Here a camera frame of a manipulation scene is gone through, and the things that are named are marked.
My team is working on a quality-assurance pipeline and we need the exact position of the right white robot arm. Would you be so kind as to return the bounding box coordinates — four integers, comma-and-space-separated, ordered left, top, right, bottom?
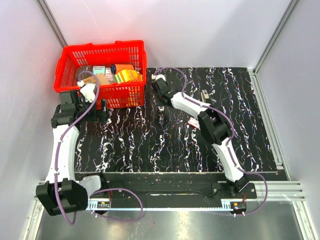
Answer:
151, 74, 249, 198

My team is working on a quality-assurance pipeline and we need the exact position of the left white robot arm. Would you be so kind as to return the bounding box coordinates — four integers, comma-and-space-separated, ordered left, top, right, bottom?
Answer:
35, 90, 109, 216

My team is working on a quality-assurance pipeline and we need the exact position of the red plastic shopping basket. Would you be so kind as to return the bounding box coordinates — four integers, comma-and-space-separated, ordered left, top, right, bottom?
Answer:
53, 40, 148, 109

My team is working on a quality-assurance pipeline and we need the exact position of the brown cardboard box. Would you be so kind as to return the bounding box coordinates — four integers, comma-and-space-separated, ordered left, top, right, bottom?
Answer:
81, 72, 110, 86

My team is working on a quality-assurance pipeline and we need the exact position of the yellow orange snack box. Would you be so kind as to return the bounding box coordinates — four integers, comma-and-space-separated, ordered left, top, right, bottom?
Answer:
114, 69, 143, 84

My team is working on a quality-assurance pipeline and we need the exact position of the red white staple box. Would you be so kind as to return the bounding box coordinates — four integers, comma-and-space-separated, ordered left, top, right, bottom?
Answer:
187, 117, 200, 129

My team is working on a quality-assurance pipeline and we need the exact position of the pink white small box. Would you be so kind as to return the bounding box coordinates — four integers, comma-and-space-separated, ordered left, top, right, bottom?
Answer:
105, 67, 115, 82

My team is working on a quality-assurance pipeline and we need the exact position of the teal white box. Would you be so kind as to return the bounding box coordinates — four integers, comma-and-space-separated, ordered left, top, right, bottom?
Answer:
92, 66, 106, 75

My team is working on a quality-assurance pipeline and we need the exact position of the brown round cookie pack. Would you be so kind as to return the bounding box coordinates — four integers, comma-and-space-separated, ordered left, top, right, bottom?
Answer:
75, 65, 93, 76

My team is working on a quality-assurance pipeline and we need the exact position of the orange bottle blue cap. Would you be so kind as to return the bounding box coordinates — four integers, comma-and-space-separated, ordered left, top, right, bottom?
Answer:
110, 64, 135, 75

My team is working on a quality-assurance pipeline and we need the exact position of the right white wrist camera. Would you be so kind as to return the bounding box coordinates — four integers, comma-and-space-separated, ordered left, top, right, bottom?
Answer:
151, 74, 166, 81

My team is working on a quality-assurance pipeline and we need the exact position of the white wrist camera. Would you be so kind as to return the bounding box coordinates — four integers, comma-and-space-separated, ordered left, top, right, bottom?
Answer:
80, 83, 97, 103
151, 74, 166, 81

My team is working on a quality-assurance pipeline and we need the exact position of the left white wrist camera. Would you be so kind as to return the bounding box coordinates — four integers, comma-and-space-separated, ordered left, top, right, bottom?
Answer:
80, 83, 97, 103

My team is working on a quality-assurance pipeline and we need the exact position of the aluminium frame rail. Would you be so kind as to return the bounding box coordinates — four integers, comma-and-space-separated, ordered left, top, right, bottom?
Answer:
32, 180, 307, 202

